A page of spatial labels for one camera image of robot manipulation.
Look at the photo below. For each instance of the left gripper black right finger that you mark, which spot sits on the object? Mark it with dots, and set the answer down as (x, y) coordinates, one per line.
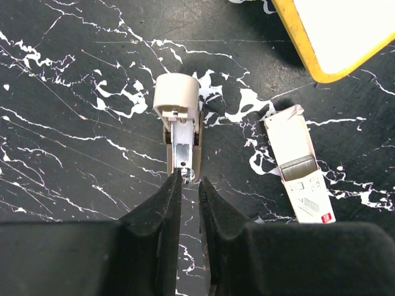
(248, 258)

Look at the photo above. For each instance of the orange framed whiteboard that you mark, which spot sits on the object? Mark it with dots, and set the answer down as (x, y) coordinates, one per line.
(333, 38)

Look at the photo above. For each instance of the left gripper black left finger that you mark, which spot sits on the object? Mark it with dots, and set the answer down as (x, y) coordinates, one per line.
(134, 255)

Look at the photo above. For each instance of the grey staple strip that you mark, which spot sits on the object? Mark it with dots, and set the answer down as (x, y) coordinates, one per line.
(298, 168)

